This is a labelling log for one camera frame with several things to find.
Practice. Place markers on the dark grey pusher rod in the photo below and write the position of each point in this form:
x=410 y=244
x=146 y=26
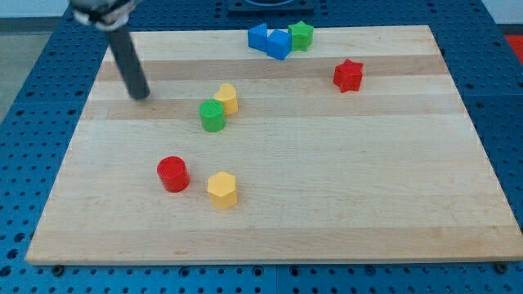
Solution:
x=129 y=65

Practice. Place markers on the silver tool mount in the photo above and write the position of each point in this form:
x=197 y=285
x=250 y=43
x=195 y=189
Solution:
x=106 y=15

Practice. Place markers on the green cylinder block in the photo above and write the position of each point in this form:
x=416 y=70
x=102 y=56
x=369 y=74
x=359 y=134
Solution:
x=212 y=115

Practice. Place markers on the yellow heart block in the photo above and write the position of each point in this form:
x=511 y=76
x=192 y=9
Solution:
x=227 y=95

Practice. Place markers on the red cylinder block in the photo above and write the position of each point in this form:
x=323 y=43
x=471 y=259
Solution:
x=173 y=174

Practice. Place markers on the blue triangle block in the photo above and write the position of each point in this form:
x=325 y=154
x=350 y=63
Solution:
x=257 y=37

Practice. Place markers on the yellow hexagon block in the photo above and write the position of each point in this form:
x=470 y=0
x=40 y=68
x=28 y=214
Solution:
x=222 y=190

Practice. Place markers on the blue cube block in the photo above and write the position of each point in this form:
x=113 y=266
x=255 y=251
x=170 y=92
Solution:
x=278 y=44

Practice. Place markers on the green star block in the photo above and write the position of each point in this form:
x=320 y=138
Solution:
x=302 y=36

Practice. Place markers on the red star block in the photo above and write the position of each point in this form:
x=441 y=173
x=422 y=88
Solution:
x=348 y=76

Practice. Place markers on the wooden board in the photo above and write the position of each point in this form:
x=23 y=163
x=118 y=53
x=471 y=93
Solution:
x=392 y=173

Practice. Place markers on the blue perforated table frame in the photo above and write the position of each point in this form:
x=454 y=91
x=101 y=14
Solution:
x=37 y=129

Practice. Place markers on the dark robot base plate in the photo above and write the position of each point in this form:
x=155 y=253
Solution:
x=255 y=6

